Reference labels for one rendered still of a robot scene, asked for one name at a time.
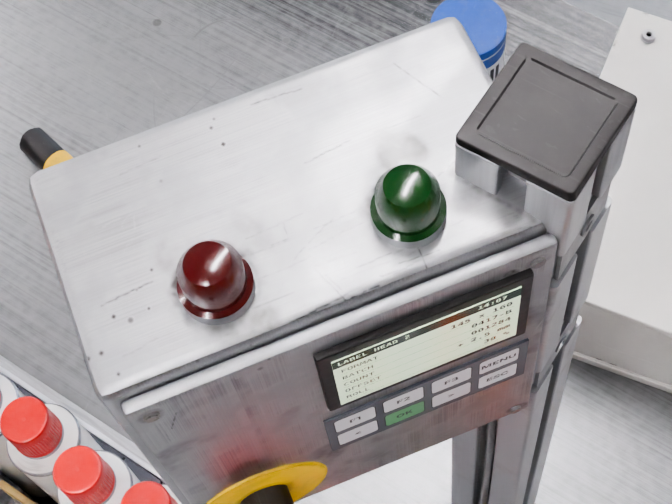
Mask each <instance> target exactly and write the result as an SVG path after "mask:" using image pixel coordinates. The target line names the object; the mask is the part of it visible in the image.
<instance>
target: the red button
mask: <svg viewBox="0 0 672 504"><path fill-rule="evenodd" d="M240 504H294V502H293V499H292V497H291V494H290V492H289V489H288V486H287V485H284V484H279V485H273V486H269V487H266V488H263V489H261V490H258V491H256V492H254V493H252V494H250V495H249V496H247V497H246V498H244V499H243V500H242V501H241V503H240Z"/></svg>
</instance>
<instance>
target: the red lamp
mask: <svg viewBox="0 0 672 504"><path fill-rule="evenodd" d="M176 277H177V293H178V297H179V299H180V302H181V304H182V306H183V308H184V310H185V311H186V312H187V313H188V314H189V315H190V316H191V317H192V318H193V319H195V320H197V321H199V322H201V323H204V324H208V325H221V324H226V323H229V322H232V321H234V320H236V319H237V318H239V317H240V316H241V315H243V314H244V313H245V312H246V311H247V309H248V308H249V307H250V305H251V303H252V301H253V299H254V296H255V290H256V284H255V279H254V275H253V272H252V269H251V267H250V266H249V264H248V262H247V261H246V260H245V259H244V258H243V257H242V256H241V255H239V253H238V251H237V250H236V249H235V248H234V247H233V246H231V245H230V244H228V243H226V242H224V241H221V240H214V239H210V240H204V241H200V242H197V243H195V244H193V245H192V246H190V247H189V248H188V249H187V250H186V251H185V252H184V253H183V254H182V256H181V257H180V259H179V261H178V264H177V269H176Z"/></svg>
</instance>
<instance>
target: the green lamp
mask: <svg viewBox="0 0 672 504"><path fill-rule="evenodd" d="M370 213H371V221H372V225H373V228H374V230H375V231H376V233H377V234H378V236H379V237H380V238H381V239H382V240H384V241H385V242H386V243H388V244H390V245H392V246H394V247H398V248H404V249H412V248H418V247H422V246H425V245H427V244H429V243H430V242H432V241H433V240H434V239H436V238H437V237H438V235H439V234H440V233H441V232H442V230H443V228H444V226H445V223H446V218H447V204H446V199H445V196H444V194H443V192H442V191H441V189H440V185H439V182H438V180H437V178H436V177H435V175H434V174H433V173H432V172H431V171H429V170H428V169H426V168H424V167H422V166H420V165H416V164H400V165H397V166H394V167H392V168H390V169H388V170H387V171H385V172H384V173H383V174H382V175H381V176H380V178H379V179H378V181H377V183H376V186H375V191H374V195H373V197H372V200H371V205H370Z"/></svg>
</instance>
